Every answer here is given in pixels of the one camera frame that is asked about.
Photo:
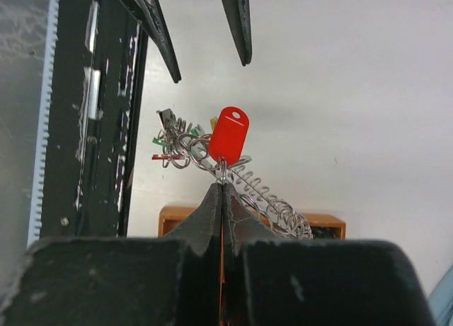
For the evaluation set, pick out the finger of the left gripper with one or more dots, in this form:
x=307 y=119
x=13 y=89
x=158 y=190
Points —
x=150 y=17
x=239 y=19

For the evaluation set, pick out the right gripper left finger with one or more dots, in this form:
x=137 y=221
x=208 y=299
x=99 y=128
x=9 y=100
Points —
x=171 y=280

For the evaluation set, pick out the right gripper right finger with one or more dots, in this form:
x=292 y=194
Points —
x=271 y=280

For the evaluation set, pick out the red key tag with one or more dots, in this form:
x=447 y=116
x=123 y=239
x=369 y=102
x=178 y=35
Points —
x=158 y=157
x=229 y=135

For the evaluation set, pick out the yellow key tag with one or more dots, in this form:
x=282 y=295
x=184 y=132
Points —
x=213 y=123

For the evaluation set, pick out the green key tag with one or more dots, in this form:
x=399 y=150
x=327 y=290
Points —
x=161 y=139

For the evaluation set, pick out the light blue cloth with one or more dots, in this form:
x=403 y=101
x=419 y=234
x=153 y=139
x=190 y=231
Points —
x=440 y=300

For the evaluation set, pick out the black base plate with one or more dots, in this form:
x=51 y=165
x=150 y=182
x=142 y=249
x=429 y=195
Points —
x=95 y=102

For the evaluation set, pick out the white slotted cable duct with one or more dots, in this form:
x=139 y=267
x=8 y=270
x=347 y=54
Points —
x=37 y=194

